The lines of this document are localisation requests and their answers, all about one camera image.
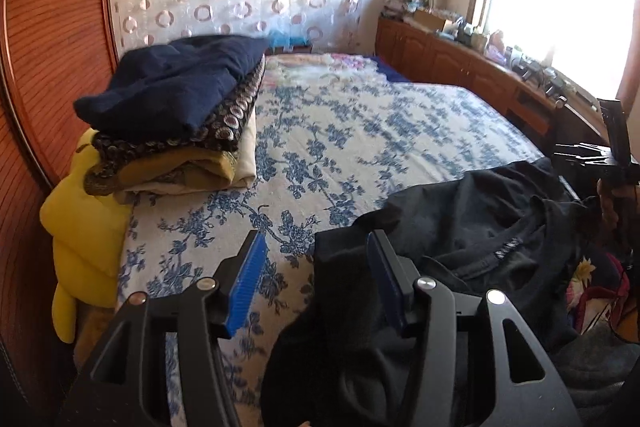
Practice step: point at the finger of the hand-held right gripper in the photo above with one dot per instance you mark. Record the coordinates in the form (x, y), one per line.
(580, 156)

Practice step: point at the navy blue blanket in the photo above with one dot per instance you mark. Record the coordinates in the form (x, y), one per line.
(392, 69)

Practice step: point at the cardboard box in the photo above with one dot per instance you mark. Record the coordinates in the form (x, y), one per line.
(429, 21)

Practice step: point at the cream folded blanket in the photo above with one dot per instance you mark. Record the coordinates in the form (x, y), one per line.
(245, 157)

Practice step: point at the wooden headboard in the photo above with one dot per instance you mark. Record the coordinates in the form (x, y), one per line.
(50, 57)

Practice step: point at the blue floral bedsheet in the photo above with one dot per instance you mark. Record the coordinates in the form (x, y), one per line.
(350, 147)

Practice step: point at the stack of folded blankets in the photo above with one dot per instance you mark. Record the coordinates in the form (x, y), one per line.
(235, 112)

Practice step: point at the black printed t-shirt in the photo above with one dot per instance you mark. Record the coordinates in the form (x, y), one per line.
(450, 217)

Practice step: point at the long wooden cabinet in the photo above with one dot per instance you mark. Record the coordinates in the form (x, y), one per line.
(450, 57)

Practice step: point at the yellow plush toy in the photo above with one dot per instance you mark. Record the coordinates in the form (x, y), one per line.
(85, 232)

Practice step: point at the person's right hand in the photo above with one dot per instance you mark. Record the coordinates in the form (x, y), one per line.
(607, 207)

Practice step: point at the pink plush toy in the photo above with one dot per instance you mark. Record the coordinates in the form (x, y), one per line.
(496, 47)

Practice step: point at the grey cloth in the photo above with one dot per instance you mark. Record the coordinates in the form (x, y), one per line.
(600, 372)

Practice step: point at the small black object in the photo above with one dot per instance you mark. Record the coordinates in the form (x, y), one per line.
(532, 72)

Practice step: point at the blue storage box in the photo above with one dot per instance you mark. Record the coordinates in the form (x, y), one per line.
(290, 42)

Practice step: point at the red floral blanket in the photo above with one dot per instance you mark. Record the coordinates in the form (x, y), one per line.
(597, 287)

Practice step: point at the navy blue folded cloth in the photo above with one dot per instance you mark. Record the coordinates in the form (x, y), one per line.
(170, 82)

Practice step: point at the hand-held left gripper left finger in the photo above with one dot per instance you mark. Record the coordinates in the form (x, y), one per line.
(245, 287)

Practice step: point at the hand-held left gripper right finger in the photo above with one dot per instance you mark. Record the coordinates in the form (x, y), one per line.
(387, 287)

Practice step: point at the mustard yellow cloth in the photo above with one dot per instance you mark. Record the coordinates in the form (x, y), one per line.
(175, 167)

